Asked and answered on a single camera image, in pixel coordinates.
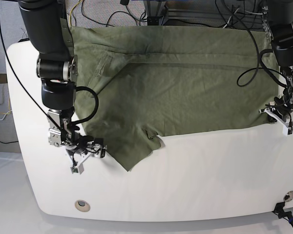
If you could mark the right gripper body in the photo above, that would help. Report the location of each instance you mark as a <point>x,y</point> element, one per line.
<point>85,146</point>

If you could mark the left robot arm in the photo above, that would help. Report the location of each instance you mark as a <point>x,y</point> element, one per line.
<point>277,17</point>

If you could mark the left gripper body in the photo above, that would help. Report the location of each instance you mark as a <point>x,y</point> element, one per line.
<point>281,109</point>

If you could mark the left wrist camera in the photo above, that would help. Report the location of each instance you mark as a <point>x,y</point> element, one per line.
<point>287,130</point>

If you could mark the left table grommet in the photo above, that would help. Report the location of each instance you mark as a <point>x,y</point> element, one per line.
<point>82,206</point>

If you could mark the right table grommet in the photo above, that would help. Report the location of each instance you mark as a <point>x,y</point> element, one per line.
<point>288,196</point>

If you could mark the green T-shirt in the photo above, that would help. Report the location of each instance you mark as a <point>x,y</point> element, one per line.
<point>159,81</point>

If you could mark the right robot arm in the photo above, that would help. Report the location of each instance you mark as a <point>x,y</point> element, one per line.
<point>49,32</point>

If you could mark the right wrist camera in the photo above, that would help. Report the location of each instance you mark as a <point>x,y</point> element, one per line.
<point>78,169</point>

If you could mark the table grommet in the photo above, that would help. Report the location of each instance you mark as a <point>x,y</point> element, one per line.
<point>82,206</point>
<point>288,196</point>

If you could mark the black cable clamp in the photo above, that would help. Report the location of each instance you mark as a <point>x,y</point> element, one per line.
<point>279,211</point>

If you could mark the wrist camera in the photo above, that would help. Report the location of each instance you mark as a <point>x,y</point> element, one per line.
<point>78,169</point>
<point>287,130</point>

